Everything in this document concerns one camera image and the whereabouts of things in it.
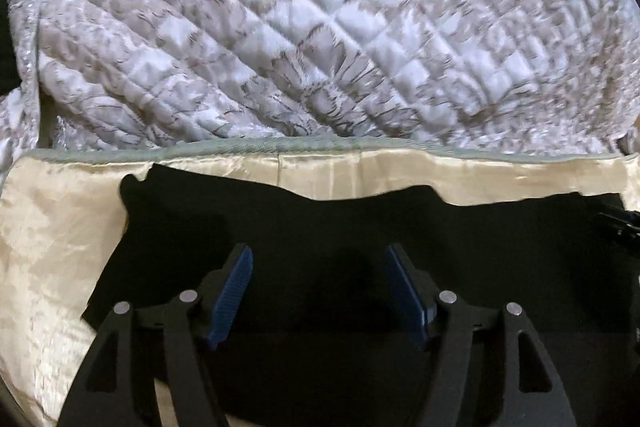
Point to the black pants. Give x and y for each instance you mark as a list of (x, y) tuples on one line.
[(320, 227)]

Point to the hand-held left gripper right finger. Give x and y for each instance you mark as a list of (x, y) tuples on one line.
[(404, 292)]

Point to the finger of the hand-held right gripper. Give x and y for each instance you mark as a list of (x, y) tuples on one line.
[(625, 224)]

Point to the quilted floral blanket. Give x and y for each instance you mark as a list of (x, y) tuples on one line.
[(300, 7)]

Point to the golden satin blanket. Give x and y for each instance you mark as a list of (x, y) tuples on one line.
[(50, 232)]

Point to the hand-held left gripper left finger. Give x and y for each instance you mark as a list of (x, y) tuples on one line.
[(234, 292)]

